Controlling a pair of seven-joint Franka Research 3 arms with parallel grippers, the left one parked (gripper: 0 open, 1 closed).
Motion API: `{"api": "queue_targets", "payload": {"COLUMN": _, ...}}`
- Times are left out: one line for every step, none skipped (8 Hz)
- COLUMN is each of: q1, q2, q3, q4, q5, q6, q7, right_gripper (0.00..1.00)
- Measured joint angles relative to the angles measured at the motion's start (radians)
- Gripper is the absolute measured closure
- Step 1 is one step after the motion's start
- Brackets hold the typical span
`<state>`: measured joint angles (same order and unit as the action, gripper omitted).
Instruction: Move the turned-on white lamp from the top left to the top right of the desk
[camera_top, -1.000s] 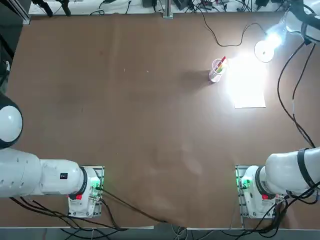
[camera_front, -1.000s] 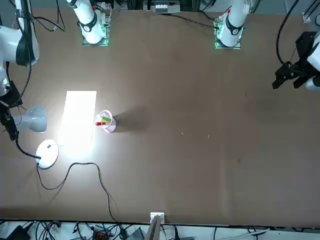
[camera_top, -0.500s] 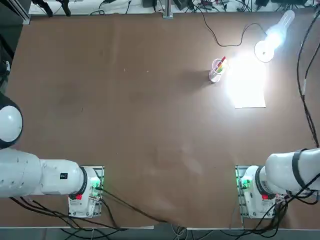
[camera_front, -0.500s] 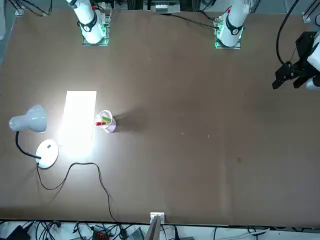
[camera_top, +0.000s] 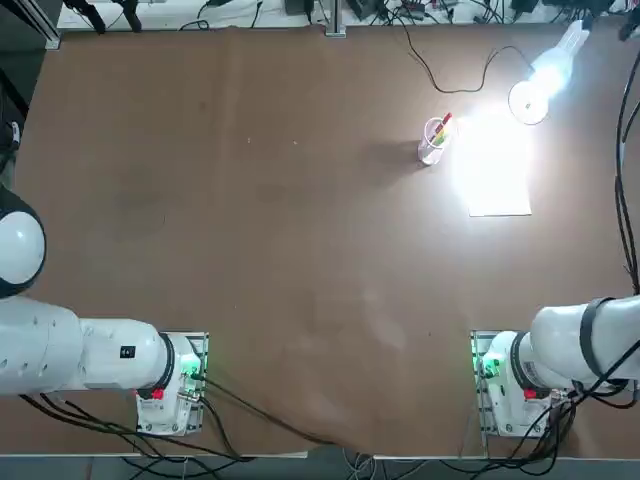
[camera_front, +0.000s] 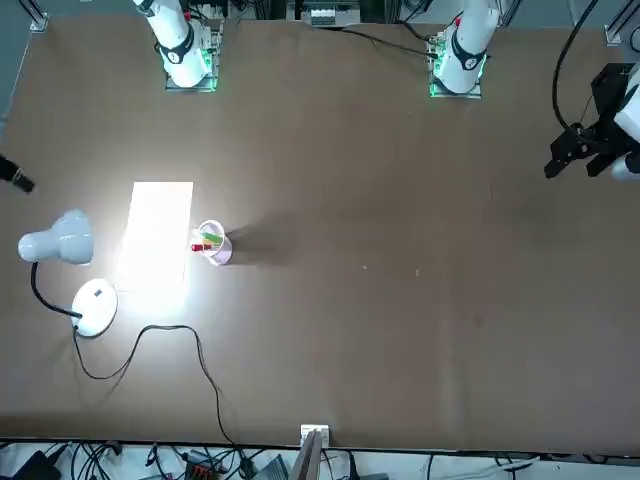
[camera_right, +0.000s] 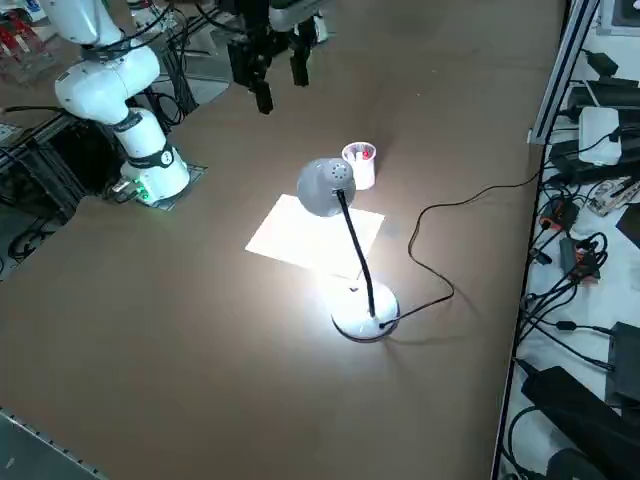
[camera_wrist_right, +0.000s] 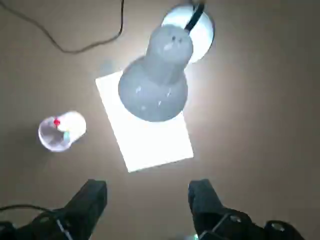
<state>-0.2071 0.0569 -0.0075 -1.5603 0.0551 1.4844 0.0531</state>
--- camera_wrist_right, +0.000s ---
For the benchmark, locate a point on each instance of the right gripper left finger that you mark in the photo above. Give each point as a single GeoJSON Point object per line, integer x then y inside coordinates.
{"type": "Point", "coordinates": [72, 217]}

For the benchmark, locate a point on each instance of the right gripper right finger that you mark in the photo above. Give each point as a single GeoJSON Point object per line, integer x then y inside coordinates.
{"type": "Point", "coordinates": [212, 220]}

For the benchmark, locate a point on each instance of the white gooseneck desk lamp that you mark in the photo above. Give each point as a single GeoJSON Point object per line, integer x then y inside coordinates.
{"type": "Point", "coordinates": [155, 87]}

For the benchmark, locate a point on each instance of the clear plastic pen cup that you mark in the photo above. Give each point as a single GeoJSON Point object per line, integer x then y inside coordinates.
{"type": "Point", "coordinates": [55, 140]}

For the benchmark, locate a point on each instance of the white paper sheet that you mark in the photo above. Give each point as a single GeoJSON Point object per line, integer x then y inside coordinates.
{"type": "Point", "coordinates": [155, 147]}

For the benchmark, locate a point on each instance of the red marker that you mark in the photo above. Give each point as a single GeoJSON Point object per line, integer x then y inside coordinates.
{"type": "Point", "coordinates": [57, 122]}

